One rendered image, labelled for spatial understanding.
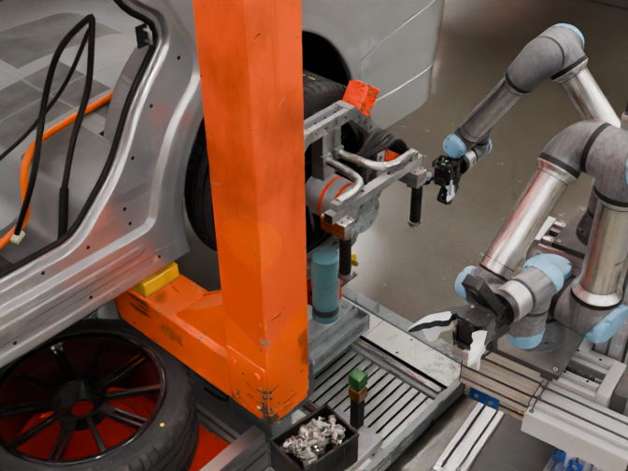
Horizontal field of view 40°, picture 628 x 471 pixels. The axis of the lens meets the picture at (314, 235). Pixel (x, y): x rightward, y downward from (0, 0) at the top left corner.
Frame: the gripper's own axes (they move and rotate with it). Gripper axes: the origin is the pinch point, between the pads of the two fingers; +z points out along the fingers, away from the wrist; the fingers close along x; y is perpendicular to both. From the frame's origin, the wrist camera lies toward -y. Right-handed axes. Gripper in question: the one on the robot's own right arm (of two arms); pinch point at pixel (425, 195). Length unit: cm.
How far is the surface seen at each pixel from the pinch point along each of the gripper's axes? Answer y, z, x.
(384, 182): 14.5, 19.8, -2.2
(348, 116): 27.6, 13.4, -20.4
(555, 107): -82, -219, -52
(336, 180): 9.4, 21.2, -18.8
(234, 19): 87, 81, 3
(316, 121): 28.1, 22.3, -25.3
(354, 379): -18, 63, 19
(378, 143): 19.8, 10.0, -11.4
